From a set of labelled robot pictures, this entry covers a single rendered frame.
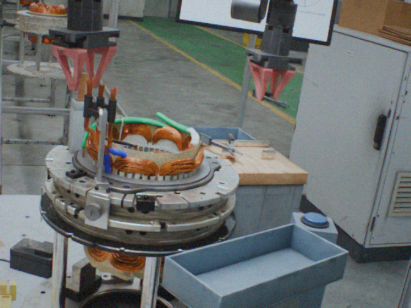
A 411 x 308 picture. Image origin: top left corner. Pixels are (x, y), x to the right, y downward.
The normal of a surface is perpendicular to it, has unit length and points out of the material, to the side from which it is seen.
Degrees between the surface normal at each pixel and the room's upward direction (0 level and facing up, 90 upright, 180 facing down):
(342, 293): 0
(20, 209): 0
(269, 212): 90
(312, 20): 83
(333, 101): 90
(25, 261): 90
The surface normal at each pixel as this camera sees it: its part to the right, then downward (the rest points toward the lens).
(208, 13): -0.13, 0.16
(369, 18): -0.88, 0.03
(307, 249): -0.76, 0.10
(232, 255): 0.64, 0.31
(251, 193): 0.36, 0.32
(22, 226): 0.13, -0.95
